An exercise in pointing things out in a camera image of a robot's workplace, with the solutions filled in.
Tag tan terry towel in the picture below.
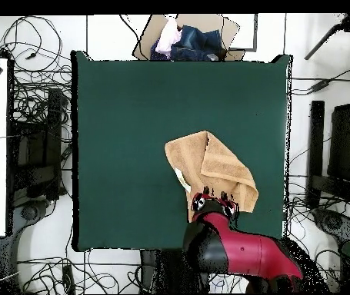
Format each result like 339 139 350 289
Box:
164 130 259 223

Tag grey round stand foot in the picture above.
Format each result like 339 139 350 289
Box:
314 208 350 247
12 199 51 228

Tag dark green table cloth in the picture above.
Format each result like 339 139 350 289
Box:
71 50 292 251

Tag blue jeans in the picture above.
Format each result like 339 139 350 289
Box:
149 25 228 61

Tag black power strip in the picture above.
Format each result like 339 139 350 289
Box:
62 264 75 294

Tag white garment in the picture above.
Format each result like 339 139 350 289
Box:
155 16 182 58

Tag cardboard box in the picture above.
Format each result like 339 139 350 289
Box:
132 13 246 61

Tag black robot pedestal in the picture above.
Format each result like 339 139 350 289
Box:
138 249 211 294

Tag black power adapter with cable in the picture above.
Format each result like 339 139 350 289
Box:
290 62 350 96

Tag black looped cable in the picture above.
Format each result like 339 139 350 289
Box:
2 15 63 73

